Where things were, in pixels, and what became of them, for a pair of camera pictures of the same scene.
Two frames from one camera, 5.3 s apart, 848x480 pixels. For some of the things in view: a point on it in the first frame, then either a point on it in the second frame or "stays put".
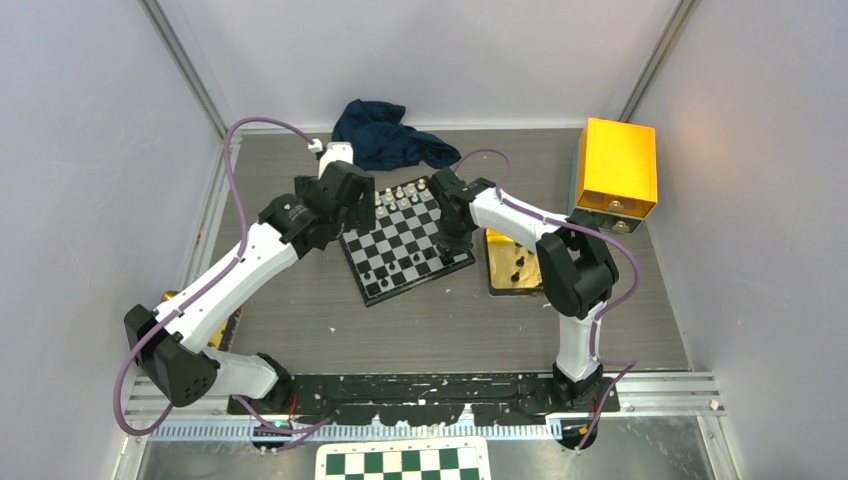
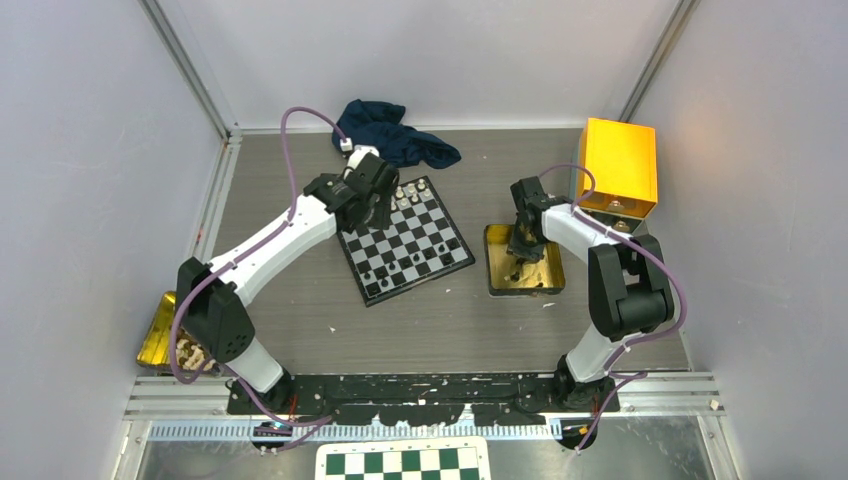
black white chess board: x=400 y=254 stays put
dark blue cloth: x=380 y=142 stays put
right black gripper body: x=456 y=238 -> x=526 y=245
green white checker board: x=406 y=458 stays put
